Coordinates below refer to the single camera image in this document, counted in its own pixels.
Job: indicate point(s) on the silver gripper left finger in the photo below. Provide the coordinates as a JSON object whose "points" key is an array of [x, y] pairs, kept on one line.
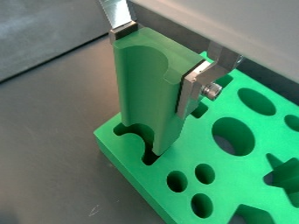
{"points": [[119, 17]]}

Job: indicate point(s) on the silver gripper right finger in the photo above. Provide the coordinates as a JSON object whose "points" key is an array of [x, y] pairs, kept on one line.
{"points": [[198, 83]]}

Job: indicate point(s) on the green arch block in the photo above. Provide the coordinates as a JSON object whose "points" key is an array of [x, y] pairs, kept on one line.
{"points": [[151, 64]]}

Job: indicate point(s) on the green shape sorter board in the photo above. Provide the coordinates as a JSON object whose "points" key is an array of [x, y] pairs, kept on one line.
{"points": [[231, 170]]}

